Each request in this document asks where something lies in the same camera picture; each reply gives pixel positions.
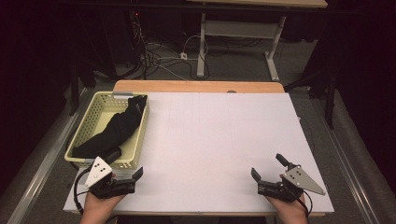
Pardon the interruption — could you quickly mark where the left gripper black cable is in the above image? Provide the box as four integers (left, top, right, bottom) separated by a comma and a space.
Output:
73, 167, 92, 216

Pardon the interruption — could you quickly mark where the person's right hand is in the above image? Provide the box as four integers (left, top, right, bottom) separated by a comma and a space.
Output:
266, 195, 310, 224

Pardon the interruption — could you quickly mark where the white table cover sheet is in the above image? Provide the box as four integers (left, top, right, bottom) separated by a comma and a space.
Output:
63, 91, 335, 215

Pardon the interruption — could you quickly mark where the black knit vest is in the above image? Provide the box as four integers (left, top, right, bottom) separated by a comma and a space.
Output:
71, 94, 149, 160

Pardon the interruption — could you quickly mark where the yellow plastic basket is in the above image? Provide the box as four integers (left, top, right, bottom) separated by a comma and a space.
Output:
64, 91, 150, 171

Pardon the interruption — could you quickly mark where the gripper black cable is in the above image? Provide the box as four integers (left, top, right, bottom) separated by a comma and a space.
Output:
295, 189, 313, 218
73, 167, 92, 216

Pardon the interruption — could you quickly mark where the dark curtain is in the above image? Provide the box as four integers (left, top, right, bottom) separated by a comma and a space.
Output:
337, 0, 396, 194
0, 0, 76, 195

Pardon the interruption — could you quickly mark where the tangle of floor cables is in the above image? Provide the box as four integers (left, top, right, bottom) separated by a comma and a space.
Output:
129, 10, 213, 81

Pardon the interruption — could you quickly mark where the white-legged desk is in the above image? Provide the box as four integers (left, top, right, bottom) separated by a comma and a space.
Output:
186, 0, 329, 82

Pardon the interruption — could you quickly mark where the black metal stand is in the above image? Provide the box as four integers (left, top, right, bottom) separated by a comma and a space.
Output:
68, 59, 97, 117
283, 66, 339, 130

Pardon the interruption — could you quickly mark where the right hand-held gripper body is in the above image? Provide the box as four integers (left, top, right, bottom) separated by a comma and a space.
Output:
257, 164, 327, 203

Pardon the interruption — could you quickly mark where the grey floor rail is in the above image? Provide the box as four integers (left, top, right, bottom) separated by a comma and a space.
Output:
7, 88, 90, 224
311, 98, 381, 224

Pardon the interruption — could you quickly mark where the person's left hand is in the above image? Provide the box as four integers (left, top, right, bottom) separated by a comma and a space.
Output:
79, 191, 126, 224

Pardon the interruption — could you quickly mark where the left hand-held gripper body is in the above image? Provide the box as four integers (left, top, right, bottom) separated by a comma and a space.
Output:
83, 156, 136, 200

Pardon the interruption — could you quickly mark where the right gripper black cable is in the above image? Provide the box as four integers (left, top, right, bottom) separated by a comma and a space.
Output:
295, 189, 313, 218

